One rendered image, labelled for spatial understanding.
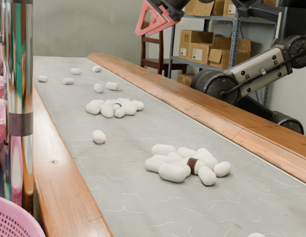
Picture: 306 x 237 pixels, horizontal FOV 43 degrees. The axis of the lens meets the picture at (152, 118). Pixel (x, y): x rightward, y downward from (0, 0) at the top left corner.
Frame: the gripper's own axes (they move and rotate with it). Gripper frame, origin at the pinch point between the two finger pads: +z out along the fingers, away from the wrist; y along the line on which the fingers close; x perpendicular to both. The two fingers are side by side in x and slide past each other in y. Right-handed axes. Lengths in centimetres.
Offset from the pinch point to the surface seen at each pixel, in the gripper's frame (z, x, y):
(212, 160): -2.9, -27.4, -39.8
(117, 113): 11.7, -11.0, -19.3
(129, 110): 10.7, -12.0, -16.0
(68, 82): 27.9, 8.3, 7.9
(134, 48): 127, 87, 447
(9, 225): 7, -16, -64
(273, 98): 16, -70, 253
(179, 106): 5.7, -18.7, -4.1
